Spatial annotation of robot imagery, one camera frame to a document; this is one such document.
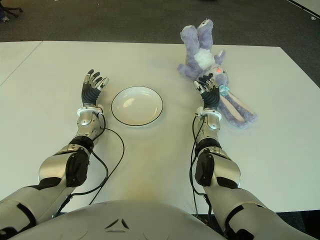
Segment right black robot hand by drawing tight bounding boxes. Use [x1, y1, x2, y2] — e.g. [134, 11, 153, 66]
[193, 74, 222, 110]

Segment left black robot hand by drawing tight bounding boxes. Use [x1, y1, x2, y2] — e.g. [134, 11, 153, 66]
[80, 69, 110, 108]

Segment purple plush bunny doll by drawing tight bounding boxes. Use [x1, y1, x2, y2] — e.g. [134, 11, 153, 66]
[177, 18, 258, 130]

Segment white plate with black rim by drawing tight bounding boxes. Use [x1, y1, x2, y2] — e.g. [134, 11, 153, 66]
[111, 86, 165, 127]

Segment black office chair base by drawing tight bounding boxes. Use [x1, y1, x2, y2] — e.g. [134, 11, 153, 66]
[4, 4, 24, 19]

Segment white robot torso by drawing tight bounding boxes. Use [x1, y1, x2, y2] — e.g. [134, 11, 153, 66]
[7, 199, 251, 240]

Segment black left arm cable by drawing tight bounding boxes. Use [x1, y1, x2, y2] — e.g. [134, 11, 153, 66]
[53, 109, 125, 219]

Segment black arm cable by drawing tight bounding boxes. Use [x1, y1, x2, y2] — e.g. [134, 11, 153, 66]
[53, 109, 125, 219]
[189, 113, 213, 222]

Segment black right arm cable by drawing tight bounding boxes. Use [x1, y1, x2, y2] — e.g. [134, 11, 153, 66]
[189, 113, 213, 222]

